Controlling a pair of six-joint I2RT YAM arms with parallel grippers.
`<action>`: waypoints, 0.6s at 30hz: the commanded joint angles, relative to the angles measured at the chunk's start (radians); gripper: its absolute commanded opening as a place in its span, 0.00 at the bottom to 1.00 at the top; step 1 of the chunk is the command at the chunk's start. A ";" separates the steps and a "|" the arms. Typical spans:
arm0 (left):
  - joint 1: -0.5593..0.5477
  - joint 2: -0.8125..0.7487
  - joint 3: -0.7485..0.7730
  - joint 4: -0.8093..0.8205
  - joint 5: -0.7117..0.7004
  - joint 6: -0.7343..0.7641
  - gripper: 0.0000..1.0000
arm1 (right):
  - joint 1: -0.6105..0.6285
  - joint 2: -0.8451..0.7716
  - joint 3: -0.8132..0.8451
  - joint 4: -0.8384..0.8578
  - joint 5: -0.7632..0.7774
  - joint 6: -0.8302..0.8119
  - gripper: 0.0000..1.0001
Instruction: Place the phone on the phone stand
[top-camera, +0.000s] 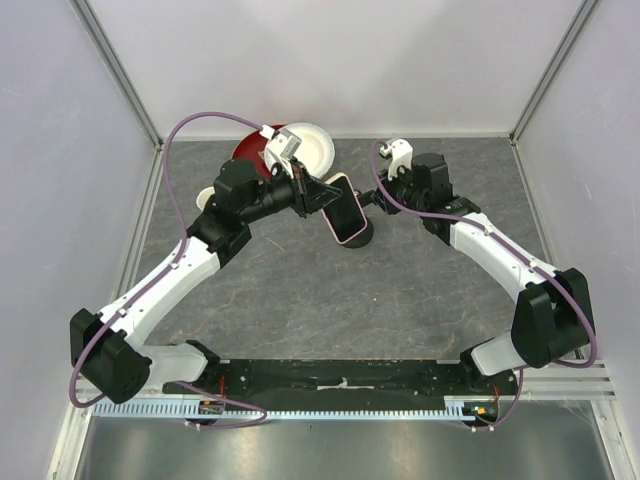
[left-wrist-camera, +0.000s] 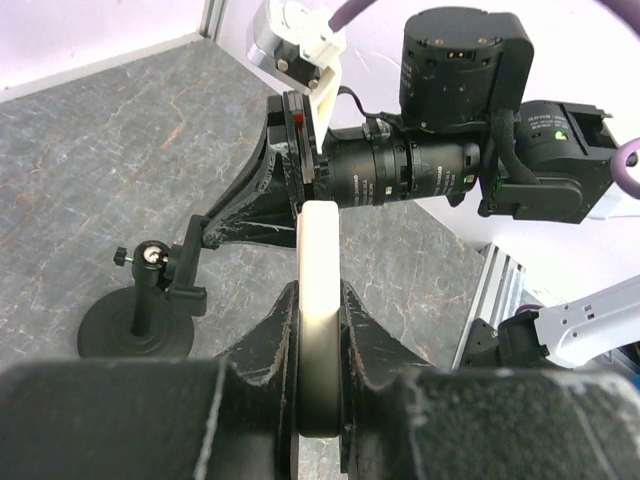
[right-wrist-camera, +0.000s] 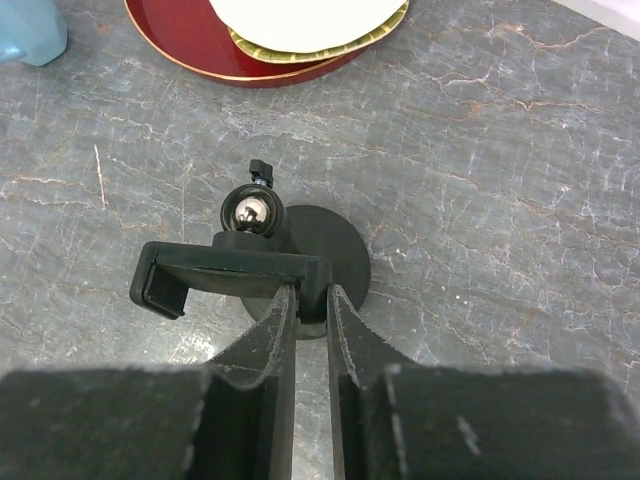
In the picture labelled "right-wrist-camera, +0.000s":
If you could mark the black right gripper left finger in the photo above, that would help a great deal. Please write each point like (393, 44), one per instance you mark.
(229, 418)

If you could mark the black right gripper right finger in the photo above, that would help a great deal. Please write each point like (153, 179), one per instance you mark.
(393, 418)

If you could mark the black phone stand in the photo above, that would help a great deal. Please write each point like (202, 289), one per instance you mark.
(262, 246)

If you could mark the patterned plate under white plate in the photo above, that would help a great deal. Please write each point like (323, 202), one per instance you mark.
(285, 58)

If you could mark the red round tray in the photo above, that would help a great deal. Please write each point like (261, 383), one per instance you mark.
(190, 34)

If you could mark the white paper plate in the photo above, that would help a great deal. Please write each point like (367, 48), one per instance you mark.
(303, 26)

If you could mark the blue white paper cup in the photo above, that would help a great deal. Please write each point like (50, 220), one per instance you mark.
(33, 32)

